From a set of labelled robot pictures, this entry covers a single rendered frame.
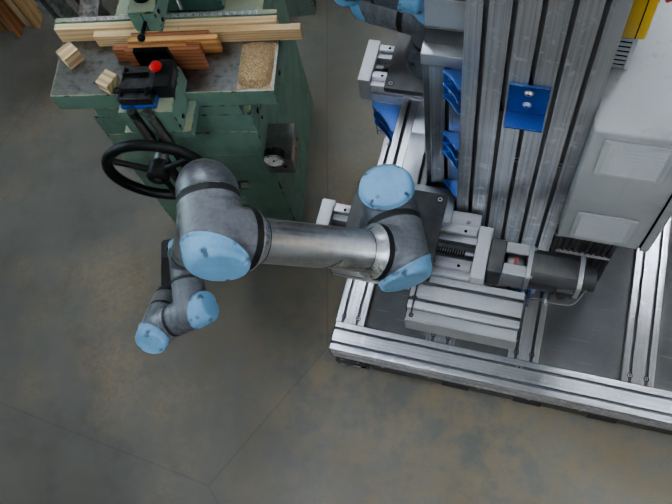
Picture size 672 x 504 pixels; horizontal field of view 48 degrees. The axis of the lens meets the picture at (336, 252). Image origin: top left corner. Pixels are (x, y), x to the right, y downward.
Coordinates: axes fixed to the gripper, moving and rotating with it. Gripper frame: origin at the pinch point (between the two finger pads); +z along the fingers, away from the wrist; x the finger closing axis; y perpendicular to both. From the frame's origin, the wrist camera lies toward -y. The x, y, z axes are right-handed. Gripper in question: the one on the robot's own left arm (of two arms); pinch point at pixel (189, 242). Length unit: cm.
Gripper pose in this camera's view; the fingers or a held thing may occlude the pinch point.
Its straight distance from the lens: 197.1
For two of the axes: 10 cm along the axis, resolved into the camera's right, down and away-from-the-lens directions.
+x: 9.9, 0.1, -1.4
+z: 1.1, -6.1, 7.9
